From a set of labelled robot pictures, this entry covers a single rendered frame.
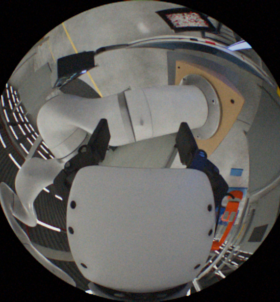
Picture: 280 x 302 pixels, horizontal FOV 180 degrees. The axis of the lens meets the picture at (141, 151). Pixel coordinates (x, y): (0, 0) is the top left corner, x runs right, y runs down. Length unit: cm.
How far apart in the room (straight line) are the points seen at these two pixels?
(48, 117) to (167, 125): 24
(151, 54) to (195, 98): 136
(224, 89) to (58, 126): 33
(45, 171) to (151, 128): 27
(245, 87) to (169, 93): 136
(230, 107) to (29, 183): 47
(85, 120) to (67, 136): 6
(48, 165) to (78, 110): 17
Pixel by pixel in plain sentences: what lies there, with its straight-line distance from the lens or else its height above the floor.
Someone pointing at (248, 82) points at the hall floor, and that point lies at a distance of 150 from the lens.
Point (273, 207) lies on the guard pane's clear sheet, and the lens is 93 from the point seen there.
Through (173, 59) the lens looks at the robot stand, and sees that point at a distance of 46.
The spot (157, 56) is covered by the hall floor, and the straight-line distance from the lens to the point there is 150.
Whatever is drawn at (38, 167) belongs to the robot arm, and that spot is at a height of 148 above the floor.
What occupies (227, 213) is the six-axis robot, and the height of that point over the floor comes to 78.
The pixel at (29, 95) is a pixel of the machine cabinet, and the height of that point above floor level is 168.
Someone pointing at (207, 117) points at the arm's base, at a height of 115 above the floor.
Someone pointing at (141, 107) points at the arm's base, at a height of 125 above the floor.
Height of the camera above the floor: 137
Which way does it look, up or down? 23 degrees down
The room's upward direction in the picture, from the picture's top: 145 degrees counter-clockwise
